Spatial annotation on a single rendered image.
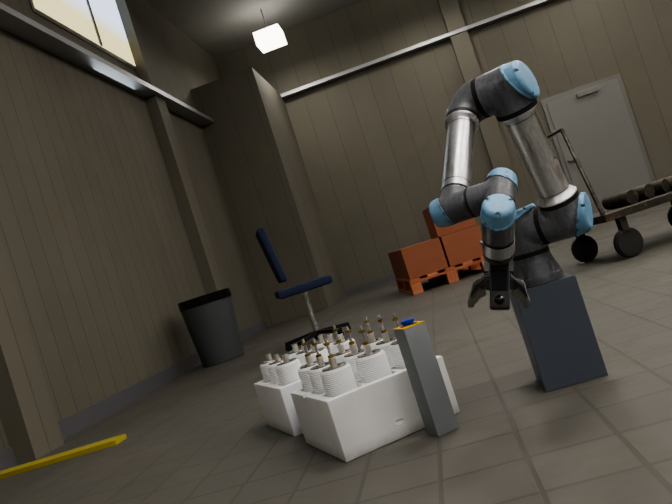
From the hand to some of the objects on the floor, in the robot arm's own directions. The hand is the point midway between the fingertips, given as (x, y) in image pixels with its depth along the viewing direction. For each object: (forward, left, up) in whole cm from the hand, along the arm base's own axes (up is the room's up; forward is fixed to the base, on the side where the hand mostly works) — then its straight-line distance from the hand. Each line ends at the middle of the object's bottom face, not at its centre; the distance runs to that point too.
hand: (498, 309), depth 170 cm
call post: (+24, -14, -30) cm, 41 cm away
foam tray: (+45, -35, -30) cm, 64 cm away
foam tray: (+71, -83, -30) cm, 114 cm away
